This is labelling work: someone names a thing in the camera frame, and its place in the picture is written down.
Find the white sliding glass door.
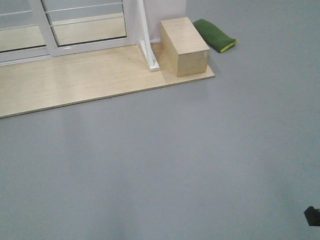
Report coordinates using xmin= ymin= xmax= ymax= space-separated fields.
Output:
xmin=29 ymin=0 xmax=137 ymax=57

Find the black robot part corner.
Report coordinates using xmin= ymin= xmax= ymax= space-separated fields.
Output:
xmin=304 ymin=206 xmax=320 ymax=227

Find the white diagonal support brace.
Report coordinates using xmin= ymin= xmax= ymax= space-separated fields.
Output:
xmin=139 ymin=39 xmax=160 ymax=72

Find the light wooden box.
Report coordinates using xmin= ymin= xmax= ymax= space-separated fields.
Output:
xmin=160 ymin=17 xmax=210 ymax=77

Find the green folded cloth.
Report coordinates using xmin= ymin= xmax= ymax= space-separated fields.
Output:
xmin=192 ymin=19 xmax=238 ymax=53

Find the light wooden platform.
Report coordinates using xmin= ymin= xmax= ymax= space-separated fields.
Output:
xmin=0 ymin=44 xmax=215 ymax=118

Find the white fixed glass panel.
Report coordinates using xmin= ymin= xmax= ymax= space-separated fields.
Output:
xmin=0 ymin=0 xmax=51 ymax=66

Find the white door frame post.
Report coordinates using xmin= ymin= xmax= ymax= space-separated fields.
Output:
xmin=136 ymin=0 xmax=150 ymax=49

